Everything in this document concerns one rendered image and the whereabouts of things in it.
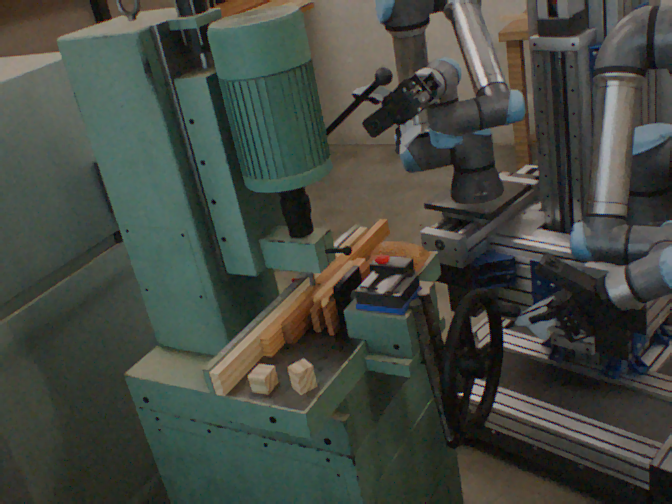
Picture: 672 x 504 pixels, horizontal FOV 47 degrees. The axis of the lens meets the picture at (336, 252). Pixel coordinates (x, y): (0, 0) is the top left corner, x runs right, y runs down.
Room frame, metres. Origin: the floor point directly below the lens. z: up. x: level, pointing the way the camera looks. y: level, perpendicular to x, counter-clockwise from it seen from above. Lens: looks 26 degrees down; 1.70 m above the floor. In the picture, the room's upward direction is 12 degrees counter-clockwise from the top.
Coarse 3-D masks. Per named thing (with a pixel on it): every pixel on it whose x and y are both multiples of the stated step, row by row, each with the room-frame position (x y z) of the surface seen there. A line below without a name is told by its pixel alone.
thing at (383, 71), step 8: (376, 72) 1.45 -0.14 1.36; (384, 72) 1.44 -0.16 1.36; (376, 80) 1.45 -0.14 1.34; (384, 80) 1.44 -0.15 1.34; (368, 88) 1.47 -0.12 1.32; (376, 88) 1.46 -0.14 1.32; (360, 96) 1.48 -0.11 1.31; (368, 96) 1.48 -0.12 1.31; (352, 104) 1.49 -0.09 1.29; (344, 112) 1.50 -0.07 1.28; (336, 120) 1.52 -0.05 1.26; (328, 128) 1.53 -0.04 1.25
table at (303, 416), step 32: (288, 352) 1.27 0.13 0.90; (320, 352) 1.25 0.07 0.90; (352, 352) 1.22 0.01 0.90; (288, 384) 1.16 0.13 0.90; (320, 384) 1.14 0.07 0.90; (352, 384) 1.20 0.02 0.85; (224, 416) 1.18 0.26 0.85; (256, 416) 1.13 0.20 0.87; (288, 416) 1.09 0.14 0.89; (320, 416) 1.10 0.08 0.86
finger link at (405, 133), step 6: (402, 126) 1.50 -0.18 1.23; (408, 126) 1.50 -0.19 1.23; (414, 126) 1.48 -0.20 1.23; (420, 126) 1.46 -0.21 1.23; (396, 132) 1.50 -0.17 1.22; (402, 132) 1.49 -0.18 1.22; (408, 132) 1.48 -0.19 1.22; (414, 132) 1.46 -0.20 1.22; (402, 138) 1.47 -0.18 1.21; (408, 138) 1.47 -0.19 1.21; (396, 144) 1.47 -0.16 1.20; (402, 144) 1.46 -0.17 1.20; (408, 144) 1.46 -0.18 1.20; (396, 150) 1.45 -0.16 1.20; (402, 150) 1.45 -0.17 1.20
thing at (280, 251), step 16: (272, 240) 1.43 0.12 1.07; (288, 240) 1.41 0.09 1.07; (304, 240) 1.40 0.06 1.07; (320, 240) 1.39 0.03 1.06; (272, 256) 1.44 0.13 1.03; (288, 256) 1.41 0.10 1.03; (304, 256) 1.39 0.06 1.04; (320, 256) 1.38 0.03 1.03; (336, 256) 1.43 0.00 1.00; (320, 272) 1.38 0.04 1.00
